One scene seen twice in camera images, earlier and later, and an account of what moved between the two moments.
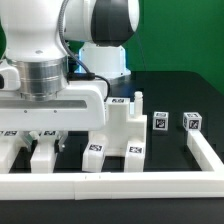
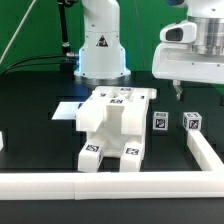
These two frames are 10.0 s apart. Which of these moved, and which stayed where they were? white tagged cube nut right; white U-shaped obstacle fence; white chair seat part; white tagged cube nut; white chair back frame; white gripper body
Moved: white gripper body; white chair back frame
Stayed: white tagged cube nut right; white tagged cube nut; white chair seat part; white U-shaped obstacle fence
